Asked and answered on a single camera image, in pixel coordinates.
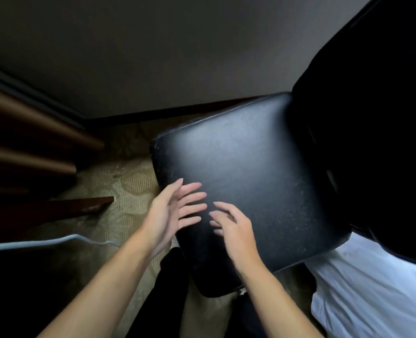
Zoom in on brown curtain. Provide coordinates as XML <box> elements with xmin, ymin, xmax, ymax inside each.
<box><xmin>0</xmin><ymin>62</ymin><xmax>105</xmax><ymax>208</ymax></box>

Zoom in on person's right hand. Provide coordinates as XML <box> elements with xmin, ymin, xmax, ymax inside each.
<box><xmin>209</xmin><ymin>201</ymin><xmax>265</xmax><ymax>277</ymax></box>

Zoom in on white cable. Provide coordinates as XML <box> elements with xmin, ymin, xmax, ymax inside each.
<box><xmin>0</xmin><ymin>234</ymin><xmax>121</xmax><ymax>253</ymax></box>

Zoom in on black leather chair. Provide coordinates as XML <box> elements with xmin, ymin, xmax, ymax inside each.
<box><xmin>149</xmin><ymin>0</ymin><xmax>416</xmax><ymax>299</ymax></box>

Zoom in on dark wooden furniture board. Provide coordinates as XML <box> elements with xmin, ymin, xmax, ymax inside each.
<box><xmin>0</xmin><ymin>196</ymin><xmax>115</xmax><ymax>238</ymax></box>

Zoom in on white bed sheet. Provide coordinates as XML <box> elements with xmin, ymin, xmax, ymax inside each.
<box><xmin>304</xmin><ymin>234</ymin><xmax>416</xmax><ymax>338</ymax></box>

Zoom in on person's black trousers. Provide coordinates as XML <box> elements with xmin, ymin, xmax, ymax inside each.
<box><xmin>125</xmin><ymin>247</ymin><xmax>269</xmax><ymax>338</ymax></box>

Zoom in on person's left hand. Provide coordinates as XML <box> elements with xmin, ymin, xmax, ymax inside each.
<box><xmin>140</xmin><ymin>178</ymin><xmax>208</xmax><ymax>258</ymax></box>

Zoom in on person's right forearm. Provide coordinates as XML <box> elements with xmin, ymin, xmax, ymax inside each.
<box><xmin>233</xmin><ymin>261</ymin><xmax>323</xmax><ymax>338</ymax></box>

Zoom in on person's left forearm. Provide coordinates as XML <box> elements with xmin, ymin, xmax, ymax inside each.
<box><xmin>36</xmin><ymin>231</ymin><xmax>153</xmax><ymax>338</ymax></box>

